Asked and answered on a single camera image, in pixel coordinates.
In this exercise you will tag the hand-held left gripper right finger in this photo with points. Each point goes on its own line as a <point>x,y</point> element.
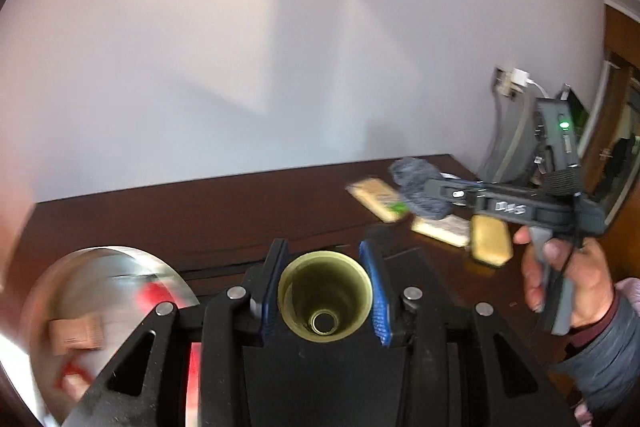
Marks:
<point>375,292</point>

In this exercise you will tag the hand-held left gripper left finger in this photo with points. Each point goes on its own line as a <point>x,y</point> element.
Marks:
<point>270,287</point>

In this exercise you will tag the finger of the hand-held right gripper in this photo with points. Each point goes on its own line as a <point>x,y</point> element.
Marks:
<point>447,191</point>

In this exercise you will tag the green cup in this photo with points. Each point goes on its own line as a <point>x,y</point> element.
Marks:
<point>300,277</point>

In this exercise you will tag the dark grey sock ball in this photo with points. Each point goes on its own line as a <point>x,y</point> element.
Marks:
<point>415,177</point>

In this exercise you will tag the stainless steel bowl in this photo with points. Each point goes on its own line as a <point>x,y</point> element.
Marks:
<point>100,277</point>

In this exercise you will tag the person's right forearm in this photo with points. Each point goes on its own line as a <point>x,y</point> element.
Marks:
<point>605,357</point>

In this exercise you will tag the person's right hand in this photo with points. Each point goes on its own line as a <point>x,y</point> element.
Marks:
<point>590,282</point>

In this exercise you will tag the white printed flat box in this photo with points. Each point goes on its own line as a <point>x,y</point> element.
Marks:
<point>442,229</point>

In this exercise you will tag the yellow sponge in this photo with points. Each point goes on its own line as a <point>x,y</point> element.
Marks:
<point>492,239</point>

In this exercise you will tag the beige packet green label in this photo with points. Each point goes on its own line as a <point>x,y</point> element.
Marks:
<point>375,194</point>

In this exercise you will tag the white charger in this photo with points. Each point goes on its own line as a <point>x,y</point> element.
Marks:
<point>522,77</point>

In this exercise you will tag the beige plug adapter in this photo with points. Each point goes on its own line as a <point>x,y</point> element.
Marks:
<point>504,82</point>

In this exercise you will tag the black flat mat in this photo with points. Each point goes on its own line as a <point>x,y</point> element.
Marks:
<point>325,382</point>

